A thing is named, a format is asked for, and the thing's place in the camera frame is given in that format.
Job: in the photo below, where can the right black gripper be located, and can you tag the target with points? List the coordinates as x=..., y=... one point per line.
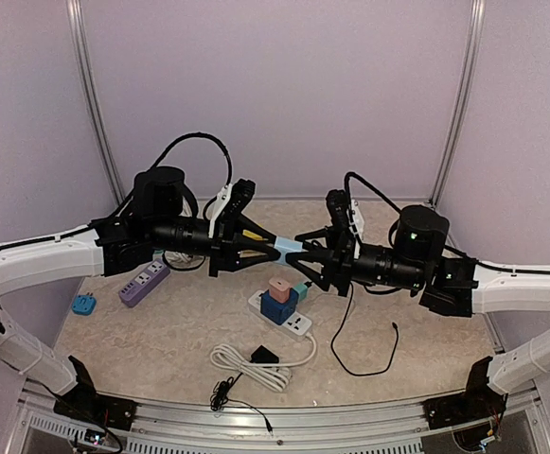
x=337, y=261

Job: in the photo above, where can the dark blue cube socket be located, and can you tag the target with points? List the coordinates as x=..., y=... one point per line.
x=275, y=311

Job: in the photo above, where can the aluminium corner post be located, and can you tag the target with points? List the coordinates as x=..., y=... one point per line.
x=89, y=88
x=462, y=99

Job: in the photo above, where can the aluminium front rail frame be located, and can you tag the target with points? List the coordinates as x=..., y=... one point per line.
x=398, y=426

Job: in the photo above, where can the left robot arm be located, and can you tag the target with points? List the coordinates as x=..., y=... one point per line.
x=160, y=214

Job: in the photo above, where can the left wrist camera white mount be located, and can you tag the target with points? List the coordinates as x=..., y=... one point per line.
x=227, y=218

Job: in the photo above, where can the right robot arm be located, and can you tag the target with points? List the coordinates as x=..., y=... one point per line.
x=449, y=283

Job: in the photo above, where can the white power strip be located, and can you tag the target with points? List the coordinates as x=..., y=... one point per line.
x=297, y=326

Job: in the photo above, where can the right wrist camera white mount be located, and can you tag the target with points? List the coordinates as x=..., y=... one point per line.
x=341, y=216

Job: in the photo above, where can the black power adapter with cable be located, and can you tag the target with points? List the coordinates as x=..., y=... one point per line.
x=220, y=394

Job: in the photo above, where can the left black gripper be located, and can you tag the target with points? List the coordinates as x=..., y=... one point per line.
x=228, y=252

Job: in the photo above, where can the light blue plug adapter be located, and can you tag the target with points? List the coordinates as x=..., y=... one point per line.
x=285, y=246

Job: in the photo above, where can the left aluminium corner post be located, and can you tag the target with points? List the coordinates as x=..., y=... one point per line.
x=89, y=88

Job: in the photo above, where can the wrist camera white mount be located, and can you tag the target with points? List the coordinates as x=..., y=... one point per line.
x=341, y=216
x=227, y=218

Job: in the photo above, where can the teal plug adapter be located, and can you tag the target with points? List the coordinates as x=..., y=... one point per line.
x=302, y=290

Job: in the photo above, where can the pink plug adapter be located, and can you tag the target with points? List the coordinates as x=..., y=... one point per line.
x=279, y=289

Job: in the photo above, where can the purple power strip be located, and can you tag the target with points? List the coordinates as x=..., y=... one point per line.
x=136, y=290

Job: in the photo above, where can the right aluminium corner post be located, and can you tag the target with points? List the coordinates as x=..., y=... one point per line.
x=462, y=99

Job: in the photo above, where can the yellow cube socket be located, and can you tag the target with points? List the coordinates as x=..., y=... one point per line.
x=253, y=236

